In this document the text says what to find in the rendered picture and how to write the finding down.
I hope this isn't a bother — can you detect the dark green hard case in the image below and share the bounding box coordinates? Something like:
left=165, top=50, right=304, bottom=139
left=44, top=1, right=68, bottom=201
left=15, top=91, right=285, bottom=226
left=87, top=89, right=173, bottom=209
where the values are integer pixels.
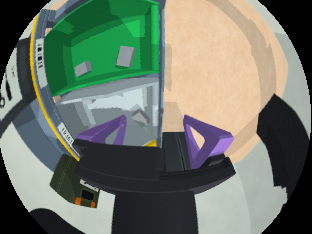
left=49, top=153, right=100, bottom=208

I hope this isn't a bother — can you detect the yellow open bin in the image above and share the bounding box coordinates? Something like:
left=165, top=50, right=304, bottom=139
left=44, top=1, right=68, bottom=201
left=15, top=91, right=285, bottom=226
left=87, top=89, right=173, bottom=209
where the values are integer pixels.
left=145, top=139, right=156, bottom=146

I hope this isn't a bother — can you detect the dark grey tool case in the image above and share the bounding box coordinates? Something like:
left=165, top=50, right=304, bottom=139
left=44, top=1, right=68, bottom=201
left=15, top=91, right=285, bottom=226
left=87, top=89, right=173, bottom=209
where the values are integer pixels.
left=0, top=37, right=37, bottom=139

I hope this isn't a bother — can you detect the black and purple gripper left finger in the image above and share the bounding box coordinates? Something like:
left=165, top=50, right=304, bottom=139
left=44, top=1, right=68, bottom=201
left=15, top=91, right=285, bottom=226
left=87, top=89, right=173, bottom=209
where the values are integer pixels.
left=76, top=115, right=127, bottom=145

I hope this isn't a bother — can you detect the green open bin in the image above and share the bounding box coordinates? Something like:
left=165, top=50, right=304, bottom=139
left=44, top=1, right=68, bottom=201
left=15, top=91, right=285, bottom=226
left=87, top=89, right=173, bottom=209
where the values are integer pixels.
left=44, top=0, right=159, bottom=97

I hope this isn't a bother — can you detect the grey bin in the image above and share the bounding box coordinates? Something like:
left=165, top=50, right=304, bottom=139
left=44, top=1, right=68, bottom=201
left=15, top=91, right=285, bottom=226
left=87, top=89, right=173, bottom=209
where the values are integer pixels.
left=55, top=77, right=159, bottom=146

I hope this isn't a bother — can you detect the black tool case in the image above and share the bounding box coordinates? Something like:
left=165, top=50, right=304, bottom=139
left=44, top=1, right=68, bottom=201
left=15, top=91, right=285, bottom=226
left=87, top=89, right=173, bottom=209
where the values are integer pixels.
left=161, top=132, right=191, bottom=172

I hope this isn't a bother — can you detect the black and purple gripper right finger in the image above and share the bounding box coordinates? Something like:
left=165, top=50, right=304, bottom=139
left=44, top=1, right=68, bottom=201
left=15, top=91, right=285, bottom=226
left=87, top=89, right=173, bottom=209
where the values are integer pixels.
left=183, top=114, right=234, bottom=169

